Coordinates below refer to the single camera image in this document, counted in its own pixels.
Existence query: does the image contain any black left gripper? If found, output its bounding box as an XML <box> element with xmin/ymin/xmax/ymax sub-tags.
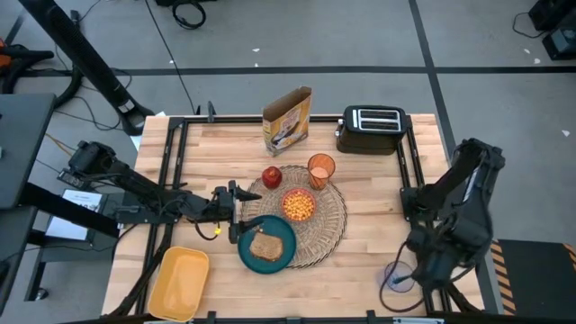
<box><xmin>207</xmin><ymin>179</ymin><xmax>266</xmax><ymax>245</ymax></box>

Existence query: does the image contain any blue white patterned bowl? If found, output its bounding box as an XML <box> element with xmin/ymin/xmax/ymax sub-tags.
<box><xmin>280</xmin><ymin>187</ymin><xmax>319</xmax><ymax>224</ymax></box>

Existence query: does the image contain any brown toast slice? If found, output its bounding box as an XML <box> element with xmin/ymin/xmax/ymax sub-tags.
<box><xmin>247</xmin><ymin>230</ymin><xmax>285</xmax><ymax>264</ymax></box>

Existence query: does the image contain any red apple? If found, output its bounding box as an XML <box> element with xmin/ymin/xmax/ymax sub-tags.
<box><xmin>261</xmin><ymin>165</ymin><xmax>284</xmax><ymax>191</ymax></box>

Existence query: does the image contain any teal plate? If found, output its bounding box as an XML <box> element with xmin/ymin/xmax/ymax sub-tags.
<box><xmin>236</xmin><ymin>213</ymin><xmax>298</xmax><ymax>275</ymax></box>

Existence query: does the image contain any orange faceted glass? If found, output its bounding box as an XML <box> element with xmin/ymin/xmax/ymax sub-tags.
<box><xmin>306</xmin><ymin>152</ymin><xmax>338</xmax><ymax>192</ymax></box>

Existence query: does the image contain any panda puffs cereal box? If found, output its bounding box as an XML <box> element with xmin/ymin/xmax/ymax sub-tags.
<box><xmin>261</xmin><ymin>85</ymin><xmax>313</xmax><ymax>158</ymax></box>

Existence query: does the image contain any yellow cereal puffs heap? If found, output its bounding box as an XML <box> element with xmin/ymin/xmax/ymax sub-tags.
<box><xmin>283</xmin><ymin>190</ymin><xmax>316</xmax><ymax>221</ymax></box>

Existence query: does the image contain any round woven placemat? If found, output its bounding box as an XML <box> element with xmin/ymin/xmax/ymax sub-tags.
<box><xmin>239</xmin><ymin>164</ymin><xmax>349</xmax><ymax>270</ymax></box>

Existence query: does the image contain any yellow plastic tray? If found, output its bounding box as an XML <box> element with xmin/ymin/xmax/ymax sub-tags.
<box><xmin>147</xmin><ymin>245</ymin><xmax>212</xmax><ymax>324</ymax></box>

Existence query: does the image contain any black hazard striped mat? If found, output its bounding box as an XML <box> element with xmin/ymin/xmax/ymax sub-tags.
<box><xmin>489</xmin><ymin>238</ymin><xmax>576</xmax><ymax>317</ymax></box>

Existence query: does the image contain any black toaster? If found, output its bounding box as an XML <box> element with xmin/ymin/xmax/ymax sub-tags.
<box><xmin>334</xmin><ymin>104</ymin><xmax>409</xmax><ymax>157</ymax></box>

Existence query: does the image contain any white paper sheet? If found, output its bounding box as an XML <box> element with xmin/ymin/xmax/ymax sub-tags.
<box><xmin>44</xmin><ymin>188</ymin><xmax>104</xmax><ymax>242</ymax></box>

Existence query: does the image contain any black tall stand column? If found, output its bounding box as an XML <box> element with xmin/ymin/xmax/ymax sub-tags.
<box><xmin>18</xmin><ymin>0</ymin><xmax>157</xmax><ymax>137</ymax></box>

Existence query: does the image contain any black desk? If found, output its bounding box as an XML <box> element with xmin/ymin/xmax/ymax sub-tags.
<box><xmin>0</xmin><ymin>92</ymin><xmax>58</xmax><ymax>212</ymax></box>

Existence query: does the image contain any black equipment box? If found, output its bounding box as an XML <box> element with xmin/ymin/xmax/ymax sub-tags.
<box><xmin>541</xmin><ymin>25</ymin><xmax>576</xmax><ymax>62</ymax></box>

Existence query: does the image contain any black orange floor device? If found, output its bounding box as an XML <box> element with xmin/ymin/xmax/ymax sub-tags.
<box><xmin>0</xmin><ymin>37</ymin><xmax>56</xmax><ymax>95</ymax></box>

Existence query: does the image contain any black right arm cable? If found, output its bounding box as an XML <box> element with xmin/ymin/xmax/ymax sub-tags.
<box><xmin>378</xmin><ymin>239</ymin><xmax>434</xmax><ymax>314</ymax></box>

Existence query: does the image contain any black aluminium rig frame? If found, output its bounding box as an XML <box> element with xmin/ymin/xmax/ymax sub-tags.
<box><xmin>106</xmin><ymin>101</ymin><xmax>486</xmax><ymax>324</ymax></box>

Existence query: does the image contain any long black floor cable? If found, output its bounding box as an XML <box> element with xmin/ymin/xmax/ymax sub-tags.
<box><xmin>143</xmin><ymin>0</ymin><xmax>200</xmax><ymax>114</ymax></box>

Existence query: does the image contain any black coiled cable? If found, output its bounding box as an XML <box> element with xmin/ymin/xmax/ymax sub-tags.
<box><xmin>171</xmin><ymin>0</ymin><xmax>208</xmax><ymax>31</ymax></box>

